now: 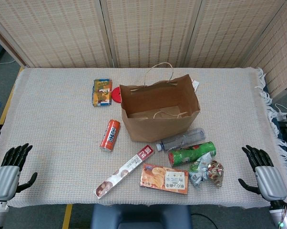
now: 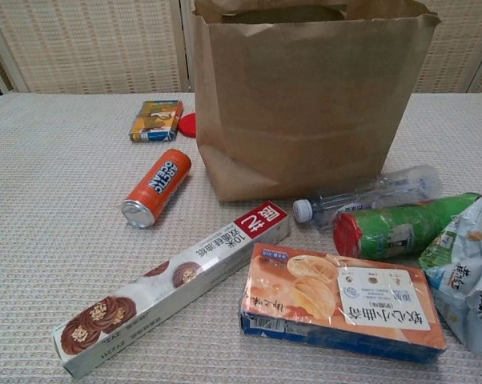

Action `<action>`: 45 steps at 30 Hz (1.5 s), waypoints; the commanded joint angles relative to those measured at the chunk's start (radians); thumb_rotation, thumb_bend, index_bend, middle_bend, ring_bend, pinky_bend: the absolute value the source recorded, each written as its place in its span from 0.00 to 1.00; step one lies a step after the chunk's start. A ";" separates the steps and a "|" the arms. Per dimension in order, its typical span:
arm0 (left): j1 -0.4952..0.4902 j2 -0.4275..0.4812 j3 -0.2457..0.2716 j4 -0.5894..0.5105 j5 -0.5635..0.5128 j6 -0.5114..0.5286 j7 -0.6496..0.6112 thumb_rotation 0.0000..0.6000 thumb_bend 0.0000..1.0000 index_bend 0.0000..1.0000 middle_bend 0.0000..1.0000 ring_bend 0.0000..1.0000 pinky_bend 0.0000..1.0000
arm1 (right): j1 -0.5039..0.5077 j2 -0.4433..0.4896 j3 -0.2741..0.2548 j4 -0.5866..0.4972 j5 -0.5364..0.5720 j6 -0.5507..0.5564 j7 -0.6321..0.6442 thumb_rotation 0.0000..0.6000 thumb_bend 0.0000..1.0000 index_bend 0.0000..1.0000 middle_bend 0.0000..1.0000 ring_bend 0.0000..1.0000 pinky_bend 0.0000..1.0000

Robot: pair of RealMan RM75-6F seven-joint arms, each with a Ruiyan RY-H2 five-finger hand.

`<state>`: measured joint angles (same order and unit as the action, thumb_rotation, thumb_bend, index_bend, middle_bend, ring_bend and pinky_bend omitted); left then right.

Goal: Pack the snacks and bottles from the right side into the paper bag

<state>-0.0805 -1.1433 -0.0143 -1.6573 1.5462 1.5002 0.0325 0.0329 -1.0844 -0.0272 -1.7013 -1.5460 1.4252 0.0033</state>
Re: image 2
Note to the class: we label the beige woven tablecloth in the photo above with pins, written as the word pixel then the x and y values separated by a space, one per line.
pixel 57 192

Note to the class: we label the woven folding screen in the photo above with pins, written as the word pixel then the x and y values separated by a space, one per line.
pixel 89 44

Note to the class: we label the green chip canister red lid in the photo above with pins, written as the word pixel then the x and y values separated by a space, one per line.
pixel 393 228

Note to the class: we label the long white baking paper box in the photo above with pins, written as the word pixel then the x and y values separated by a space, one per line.
pixel 177 276

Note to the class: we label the silver snack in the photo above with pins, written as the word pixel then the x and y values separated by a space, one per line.
pixel 461 272

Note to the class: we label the brown paper shopping bag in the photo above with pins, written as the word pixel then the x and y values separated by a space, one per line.
pixel 297 112

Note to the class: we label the orange snack packet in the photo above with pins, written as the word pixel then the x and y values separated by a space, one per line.
pixel 305 304

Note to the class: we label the small yellow blue carton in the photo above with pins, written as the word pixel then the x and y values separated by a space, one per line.
pixel 155 122

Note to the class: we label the red round lid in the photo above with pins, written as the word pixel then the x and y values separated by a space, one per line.
pixel 187 126

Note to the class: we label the orange soda can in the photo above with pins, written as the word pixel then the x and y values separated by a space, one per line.
pixel 161 184

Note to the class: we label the clear plastic bottle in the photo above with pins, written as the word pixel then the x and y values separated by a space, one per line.
pixel 337 202

